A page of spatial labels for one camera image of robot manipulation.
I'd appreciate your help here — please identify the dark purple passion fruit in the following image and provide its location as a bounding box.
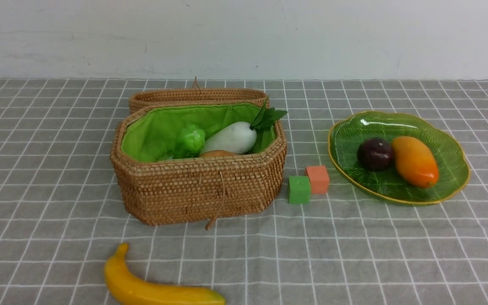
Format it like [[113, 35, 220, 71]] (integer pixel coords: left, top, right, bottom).
[[357, 137, 395, 172]]

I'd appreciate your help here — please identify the orange brown potato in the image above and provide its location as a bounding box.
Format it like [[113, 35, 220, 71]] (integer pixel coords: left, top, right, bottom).
[[199, 150, 237, 158]]

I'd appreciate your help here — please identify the yellow banana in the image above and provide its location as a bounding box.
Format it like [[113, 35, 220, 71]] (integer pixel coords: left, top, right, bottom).
[[103, 243, 225, 305]]

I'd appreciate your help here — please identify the green foam cube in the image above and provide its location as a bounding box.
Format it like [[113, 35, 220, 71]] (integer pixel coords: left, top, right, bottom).
[[287, 175, 311, 205]]

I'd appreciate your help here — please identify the woven wicker basket green lining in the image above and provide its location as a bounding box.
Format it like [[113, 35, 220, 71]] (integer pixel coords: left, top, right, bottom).
[[110, 103, 287, 226]]

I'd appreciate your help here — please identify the green cucumber vegetable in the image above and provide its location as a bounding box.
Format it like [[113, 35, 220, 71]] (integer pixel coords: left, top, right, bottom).
[[172, 124, 206, 159]]

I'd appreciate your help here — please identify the orange foam cube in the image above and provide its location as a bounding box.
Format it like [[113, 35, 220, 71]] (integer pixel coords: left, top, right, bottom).
[[305, 165, 330, 194]]

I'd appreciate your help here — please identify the white radish with leaves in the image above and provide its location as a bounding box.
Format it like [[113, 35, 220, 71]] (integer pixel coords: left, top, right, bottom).
[[201, 98, 287, 155]]

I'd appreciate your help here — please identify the grey checked tablecloth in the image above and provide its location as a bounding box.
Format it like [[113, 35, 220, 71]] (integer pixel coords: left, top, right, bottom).
[[0, 79, 488, 305]]

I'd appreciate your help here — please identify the green glass leaf plate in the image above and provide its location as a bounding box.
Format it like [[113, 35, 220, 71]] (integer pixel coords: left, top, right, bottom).
[[328, 111, 471, 206]]

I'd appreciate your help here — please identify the orange yellow mango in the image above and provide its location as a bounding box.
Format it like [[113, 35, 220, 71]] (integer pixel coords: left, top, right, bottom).
[[391, 136, 439, 189]]

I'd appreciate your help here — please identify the woven wicker basket lid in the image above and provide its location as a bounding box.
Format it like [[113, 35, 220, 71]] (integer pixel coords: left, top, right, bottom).
[[128, 80, 268, 114]]

